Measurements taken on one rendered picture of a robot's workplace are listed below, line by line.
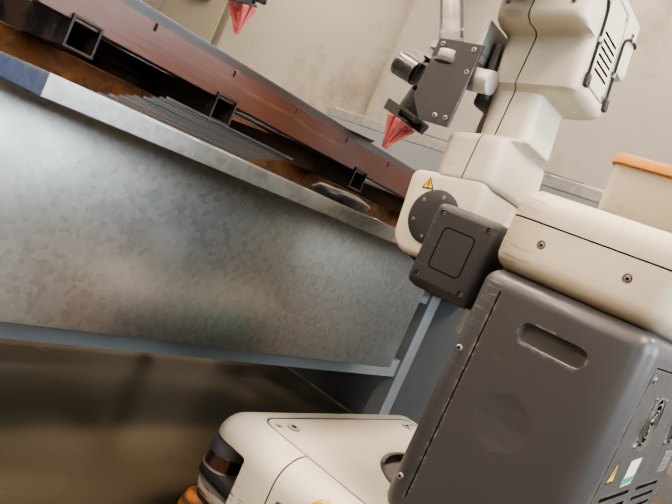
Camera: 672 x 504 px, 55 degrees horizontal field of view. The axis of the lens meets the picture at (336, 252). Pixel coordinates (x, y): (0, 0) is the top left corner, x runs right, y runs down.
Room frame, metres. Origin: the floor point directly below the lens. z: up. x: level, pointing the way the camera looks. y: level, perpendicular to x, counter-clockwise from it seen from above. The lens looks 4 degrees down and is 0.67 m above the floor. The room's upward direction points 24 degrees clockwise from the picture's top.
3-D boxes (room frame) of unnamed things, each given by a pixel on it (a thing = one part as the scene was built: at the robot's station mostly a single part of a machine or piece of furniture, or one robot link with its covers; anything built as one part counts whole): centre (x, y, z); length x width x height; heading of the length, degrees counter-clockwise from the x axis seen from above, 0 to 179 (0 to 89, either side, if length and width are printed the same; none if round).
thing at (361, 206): (1.42, 0.03, 0.69); 0.20 x 0.10 x 0.03; 155
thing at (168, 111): (1.08, 0.31, 0.70); 0.39 x 0.12 x 0.04; 142
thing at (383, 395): (2.16, -0.34, 0.34); 0.06 x 0.06 x 0.68; 52
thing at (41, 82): (1.33, 0.07, 0.66); 1.30 x 0.20 x 0.03; 142
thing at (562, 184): (2.62, -0.41, 1.03); 1.30 x 0.60 x 0.04; 52
